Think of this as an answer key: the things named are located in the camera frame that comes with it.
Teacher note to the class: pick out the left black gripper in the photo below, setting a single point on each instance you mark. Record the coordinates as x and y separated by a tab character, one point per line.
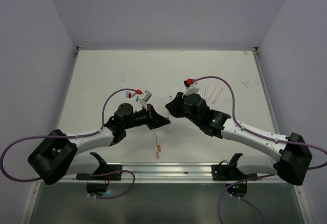
154	120

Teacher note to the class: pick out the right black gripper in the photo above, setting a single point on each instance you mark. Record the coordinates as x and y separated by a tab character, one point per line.
174	105

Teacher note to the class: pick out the pink cap pen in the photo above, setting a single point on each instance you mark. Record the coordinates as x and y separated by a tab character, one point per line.
217	95

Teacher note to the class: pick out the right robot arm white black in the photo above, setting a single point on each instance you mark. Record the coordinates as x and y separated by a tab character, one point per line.
285	156

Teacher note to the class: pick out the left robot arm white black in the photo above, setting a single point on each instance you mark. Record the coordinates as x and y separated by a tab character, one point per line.
60	154

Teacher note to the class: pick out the peach cap pen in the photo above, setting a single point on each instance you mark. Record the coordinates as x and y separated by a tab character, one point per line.
156	146

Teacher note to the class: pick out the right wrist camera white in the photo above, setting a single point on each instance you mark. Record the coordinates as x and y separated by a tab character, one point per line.
192	87

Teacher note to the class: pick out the aluminium mounting rail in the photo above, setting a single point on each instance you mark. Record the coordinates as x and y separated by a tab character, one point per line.
166	171

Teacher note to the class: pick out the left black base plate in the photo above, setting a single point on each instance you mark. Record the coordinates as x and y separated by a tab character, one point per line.
113	171

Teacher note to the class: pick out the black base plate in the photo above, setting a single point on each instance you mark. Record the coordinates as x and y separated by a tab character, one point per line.
113	171
227	171

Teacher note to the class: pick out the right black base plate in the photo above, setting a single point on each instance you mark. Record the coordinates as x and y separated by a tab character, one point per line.
227	171

